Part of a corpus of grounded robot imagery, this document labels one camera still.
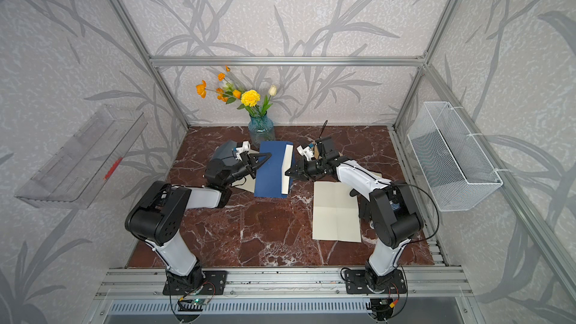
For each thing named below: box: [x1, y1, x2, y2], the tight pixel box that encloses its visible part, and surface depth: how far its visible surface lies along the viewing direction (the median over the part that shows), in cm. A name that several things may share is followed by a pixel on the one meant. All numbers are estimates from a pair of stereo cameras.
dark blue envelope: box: [254, 141, 294, 199], surface depth 82 cm
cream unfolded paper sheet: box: [312, 181, 362, 243], surface depth 91 cm
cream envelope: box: [231, 174, 256, 193], surface depth 80 cm
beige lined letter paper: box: [281, 144, 294, 195], surface depth 84 cm
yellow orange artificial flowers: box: [195, 66, 277, 115], surface depth 98 cm
